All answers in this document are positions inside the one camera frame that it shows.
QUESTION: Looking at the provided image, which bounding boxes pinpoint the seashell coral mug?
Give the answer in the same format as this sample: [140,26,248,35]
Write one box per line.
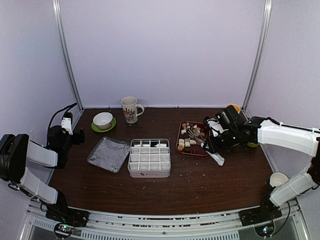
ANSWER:
[120,96,145,124]

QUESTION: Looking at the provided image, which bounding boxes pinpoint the aluminium frame post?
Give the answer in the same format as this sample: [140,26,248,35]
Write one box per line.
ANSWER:
[242,0,273,114]
[52,0,84,112]

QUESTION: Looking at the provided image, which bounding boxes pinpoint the white cup near base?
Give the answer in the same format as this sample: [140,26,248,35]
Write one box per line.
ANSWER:
[269,172,289,188]

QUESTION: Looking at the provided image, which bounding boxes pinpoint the green saucer plate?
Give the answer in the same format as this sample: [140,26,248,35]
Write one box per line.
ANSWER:
[91,117,117,133]

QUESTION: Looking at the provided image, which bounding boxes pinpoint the red chocolate tray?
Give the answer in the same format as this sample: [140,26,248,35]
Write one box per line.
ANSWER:
[175,120,210,157]

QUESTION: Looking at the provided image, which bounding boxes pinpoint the front aluminium rail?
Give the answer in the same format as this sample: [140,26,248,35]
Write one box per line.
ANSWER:
[19,194,311,240]

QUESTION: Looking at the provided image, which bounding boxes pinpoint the left aluminium frame post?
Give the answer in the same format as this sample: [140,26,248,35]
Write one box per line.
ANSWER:
[52,0,84,112]

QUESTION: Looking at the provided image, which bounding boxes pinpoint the white ceramic bowl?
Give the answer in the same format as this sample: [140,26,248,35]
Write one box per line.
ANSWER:
[93,112,113,130]

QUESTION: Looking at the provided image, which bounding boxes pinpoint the tin box with dividers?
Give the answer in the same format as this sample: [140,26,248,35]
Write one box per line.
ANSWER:
[127,138,171,178]

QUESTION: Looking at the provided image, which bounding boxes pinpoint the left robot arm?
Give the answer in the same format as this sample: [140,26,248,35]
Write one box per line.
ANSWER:
[0,111,85,222]

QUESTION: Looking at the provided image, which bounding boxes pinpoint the green small bowl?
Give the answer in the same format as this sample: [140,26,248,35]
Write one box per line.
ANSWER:
[247,142,260,148]

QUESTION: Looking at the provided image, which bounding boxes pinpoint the white handled tongs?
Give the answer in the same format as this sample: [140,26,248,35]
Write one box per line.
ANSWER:
[186,128,225,166]

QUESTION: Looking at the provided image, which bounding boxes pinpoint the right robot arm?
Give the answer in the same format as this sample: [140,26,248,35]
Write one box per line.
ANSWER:
[202,105,320,221]

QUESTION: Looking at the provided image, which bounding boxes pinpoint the bunny tin lid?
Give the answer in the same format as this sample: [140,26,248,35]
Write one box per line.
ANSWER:
[87,136,131,173]

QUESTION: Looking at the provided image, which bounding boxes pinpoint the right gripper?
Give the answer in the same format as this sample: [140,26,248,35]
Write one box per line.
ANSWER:
[203,127,239,154]

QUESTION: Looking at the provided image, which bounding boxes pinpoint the right aluminium frame post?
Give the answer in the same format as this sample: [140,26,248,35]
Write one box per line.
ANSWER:
[242,0,273,114]

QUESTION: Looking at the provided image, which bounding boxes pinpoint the yellow inside floral mug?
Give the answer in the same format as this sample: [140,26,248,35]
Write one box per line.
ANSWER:
[227,103,241,113]

